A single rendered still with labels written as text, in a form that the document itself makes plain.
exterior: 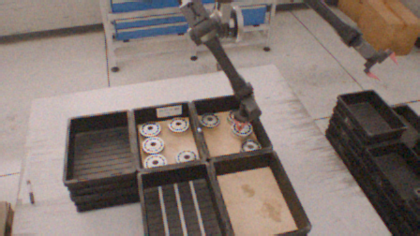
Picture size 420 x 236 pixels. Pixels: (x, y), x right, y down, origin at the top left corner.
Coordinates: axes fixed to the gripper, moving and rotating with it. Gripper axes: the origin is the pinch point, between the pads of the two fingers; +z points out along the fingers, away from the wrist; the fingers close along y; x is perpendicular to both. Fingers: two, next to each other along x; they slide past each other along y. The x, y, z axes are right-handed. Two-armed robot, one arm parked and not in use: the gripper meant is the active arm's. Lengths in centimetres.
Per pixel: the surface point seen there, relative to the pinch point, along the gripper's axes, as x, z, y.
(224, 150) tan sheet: 0.2, 6.3, -13.2
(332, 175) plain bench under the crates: -46, 16, 17
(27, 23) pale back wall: 310, 87, 47
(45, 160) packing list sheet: 72, 24, -67
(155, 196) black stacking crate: 8, 7, -52
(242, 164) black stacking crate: -12.8, 0.5, -18.7
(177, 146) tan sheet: 18.9, 7.5, -25.4
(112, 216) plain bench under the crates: 21, 21, -66
